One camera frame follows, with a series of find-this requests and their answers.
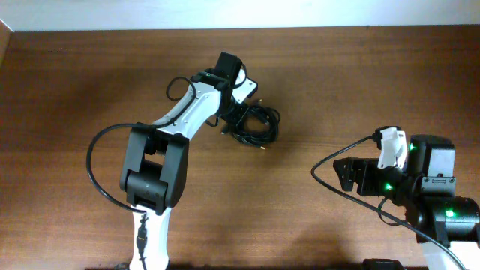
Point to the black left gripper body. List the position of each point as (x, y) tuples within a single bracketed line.
[(225, 109)]

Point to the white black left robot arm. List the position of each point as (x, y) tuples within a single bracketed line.
[(156, 161)]

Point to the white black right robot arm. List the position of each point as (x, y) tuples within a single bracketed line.
[(420, 178)]

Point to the wooden side panel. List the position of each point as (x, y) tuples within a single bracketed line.
[(5, 35)]

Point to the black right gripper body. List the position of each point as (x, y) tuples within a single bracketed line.
[(366, 177)]

